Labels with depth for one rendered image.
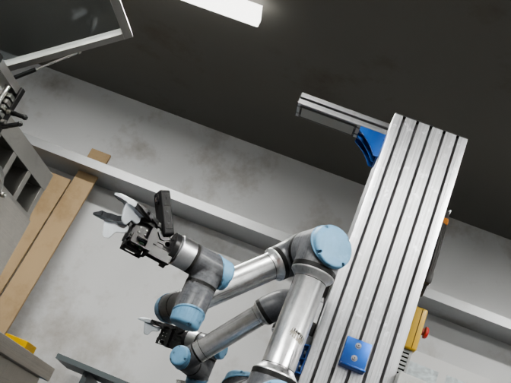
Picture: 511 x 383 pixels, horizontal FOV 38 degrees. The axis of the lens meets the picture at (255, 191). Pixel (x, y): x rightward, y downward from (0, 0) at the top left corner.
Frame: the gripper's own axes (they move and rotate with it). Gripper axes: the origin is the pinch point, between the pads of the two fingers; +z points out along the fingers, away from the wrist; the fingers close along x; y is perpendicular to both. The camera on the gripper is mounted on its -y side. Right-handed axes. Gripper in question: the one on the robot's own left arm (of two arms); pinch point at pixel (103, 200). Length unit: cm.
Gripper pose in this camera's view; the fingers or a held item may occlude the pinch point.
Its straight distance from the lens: 171.9
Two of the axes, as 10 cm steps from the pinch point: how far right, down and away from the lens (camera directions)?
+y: -3.0, 8.2, -5.0
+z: -8.2, -4.9, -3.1
